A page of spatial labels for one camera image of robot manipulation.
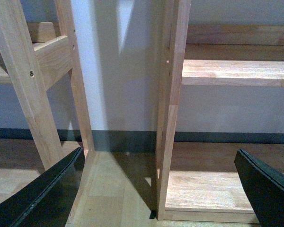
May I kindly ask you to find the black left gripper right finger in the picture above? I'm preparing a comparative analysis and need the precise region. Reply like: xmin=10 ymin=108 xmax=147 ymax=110
xmin=234 ymin=149 xmax=284 ymax=227

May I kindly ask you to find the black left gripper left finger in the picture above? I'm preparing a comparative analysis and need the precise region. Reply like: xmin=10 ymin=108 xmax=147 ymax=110
xmin=0 ymin=147 xmax=85 ymax=227

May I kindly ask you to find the wooden shelf unit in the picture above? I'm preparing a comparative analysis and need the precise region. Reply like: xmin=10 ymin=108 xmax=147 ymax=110
xmin=156 ymin=0 xmax=284 ymax=226
xmin=0 ymin=0 xmax=97 ymax=227

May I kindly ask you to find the left wooden shelf unit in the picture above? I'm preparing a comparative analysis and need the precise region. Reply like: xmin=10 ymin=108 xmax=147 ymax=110
xmin=0 ymin=0 xmax=97 ymax=227

